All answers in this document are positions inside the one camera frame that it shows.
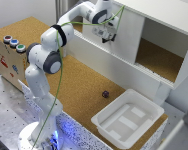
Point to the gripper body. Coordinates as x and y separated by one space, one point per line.
104 32

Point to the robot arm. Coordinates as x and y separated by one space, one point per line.
40 86

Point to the white sliding door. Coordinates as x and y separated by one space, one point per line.
127 36

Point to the purple block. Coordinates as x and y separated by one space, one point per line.
105 94

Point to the white cabinet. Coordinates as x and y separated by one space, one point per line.
167 16

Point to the green button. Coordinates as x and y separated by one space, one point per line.
20 47

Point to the blue button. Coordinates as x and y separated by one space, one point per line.
14 42

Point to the white plastic box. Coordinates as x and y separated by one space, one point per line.
127 120

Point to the red button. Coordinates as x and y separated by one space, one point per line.
7 38

